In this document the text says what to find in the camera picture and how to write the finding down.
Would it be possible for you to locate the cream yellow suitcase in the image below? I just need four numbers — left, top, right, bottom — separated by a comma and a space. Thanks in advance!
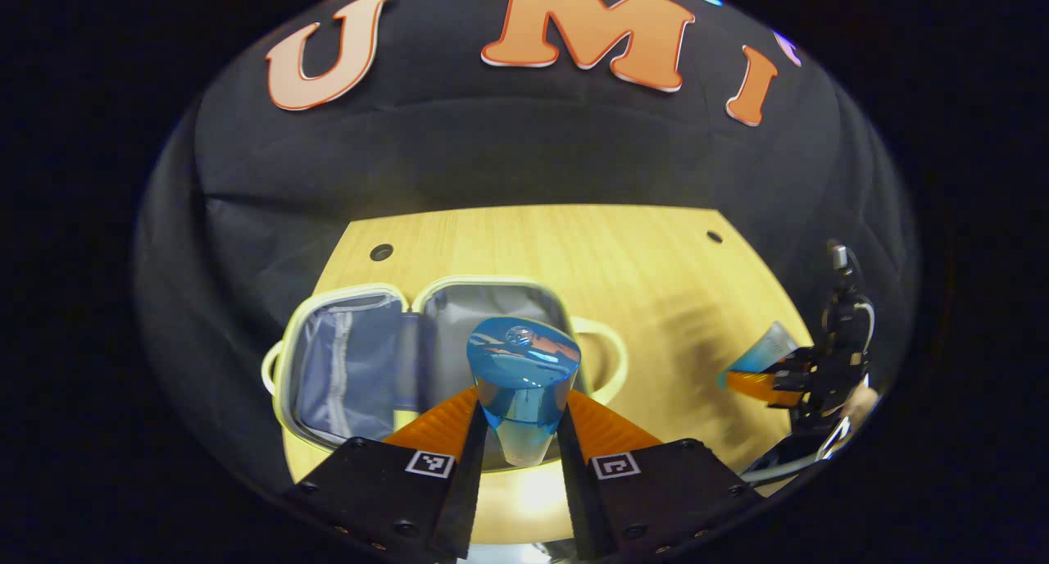
261, 275, 629, 475

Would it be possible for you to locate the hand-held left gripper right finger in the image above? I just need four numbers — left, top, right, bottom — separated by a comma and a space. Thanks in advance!
556, 389, 761, 563

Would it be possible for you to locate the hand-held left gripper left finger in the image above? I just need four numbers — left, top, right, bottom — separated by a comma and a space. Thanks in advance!
281, 386, 490, 563

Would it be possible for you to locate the blue capped tube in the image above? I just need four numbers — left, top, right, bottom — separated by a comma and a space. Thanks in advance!
465, 316, 583, 468

